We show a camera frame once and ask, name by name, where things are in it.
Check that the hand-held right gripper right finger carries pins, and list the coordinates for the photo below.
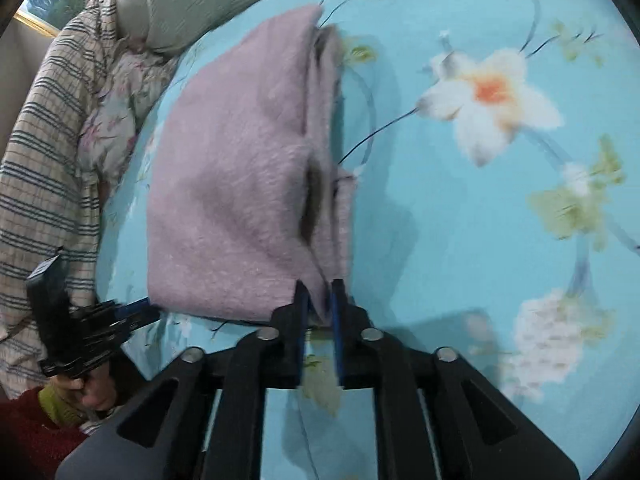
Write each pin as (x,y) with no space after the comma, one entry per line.
(345,340)

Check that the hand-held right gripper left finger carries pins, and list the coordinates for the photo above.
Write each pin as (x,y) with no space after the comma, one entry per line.
(295,320)

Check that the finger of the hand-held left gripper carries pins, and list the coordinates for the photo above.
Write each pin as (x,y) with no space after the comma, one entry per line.
(140,321)
(132,306)

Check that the purple long-sleeve shirt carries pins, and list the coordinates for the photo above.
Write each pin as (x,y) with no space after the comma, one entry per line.
(225,200)

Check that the person's left forearm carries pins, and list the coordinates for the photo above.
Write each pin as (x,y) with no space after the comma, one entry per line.
(35,435)

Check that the person's left hand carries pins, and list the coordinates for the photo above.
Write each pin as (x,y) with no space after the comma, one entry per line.
(97,391)

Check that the blue floral bed sheet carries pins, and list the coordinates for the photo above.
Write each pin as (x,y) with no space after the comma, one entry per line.
(450,260)

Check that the plaid blanket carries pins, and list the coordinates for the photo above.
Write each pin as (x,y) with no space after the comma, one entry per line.
(45,160)

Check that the floral pillow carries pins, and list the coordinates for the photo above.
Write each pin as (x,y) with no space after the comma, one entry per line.
(115,115)

